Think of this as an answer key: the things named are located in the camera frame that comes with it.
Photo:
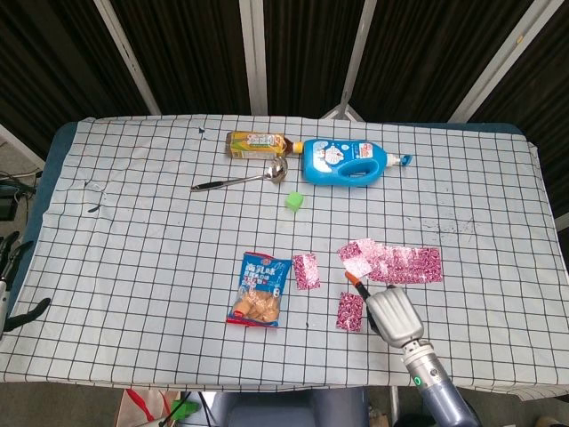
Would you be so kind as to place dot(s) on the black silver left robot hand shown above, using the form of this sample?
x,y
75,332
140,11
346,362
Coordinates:
x,y
5,307

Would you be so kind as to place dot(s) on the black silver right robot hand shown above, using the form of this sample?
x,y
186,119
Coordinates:
x,y
393,316

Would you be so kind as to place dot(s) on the blue biscuit snack packet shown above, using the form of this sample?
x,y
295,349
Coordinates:
x,y
262,284

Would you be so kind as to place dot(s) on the blue padded table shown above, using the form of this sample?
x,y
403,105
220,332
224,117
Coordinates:
x,y
49,178

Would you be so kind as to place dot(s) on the grey blue chair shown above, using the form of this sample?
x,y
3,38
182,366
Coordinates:
x,y
289,409

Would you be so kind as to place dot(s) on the green foam cube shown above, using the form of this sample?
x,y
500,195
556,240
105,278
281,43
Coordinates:
x,y
294,201

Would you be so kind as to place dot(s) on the white black checked tablecloth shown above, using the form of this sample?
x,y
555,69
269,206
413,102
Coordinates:
x,y
155,249

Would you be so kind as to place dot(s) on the blue detergent pump bottle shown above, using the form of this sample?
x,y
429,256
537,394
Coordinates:
x,y
329,164

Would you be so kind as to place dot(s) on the red white bag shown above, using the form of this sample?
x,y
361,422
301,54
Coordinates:
x,y
142,409

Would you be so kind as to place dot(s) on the green plastic object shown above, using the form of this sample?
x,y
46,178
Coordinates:
x,y
184,409

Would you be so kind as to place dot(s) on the yellow label tea bottle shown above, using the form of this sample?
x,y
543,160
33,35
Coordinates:
x,y
253,144

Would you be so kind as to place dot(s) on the white frame bar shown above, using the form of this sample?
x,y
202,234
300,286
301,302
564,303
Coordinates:
x,y
20,144

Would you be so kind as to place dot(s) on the white frame post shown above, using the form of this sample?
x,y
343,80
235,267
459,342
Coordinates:
x,y
359,49
126,58
253,58
502,66

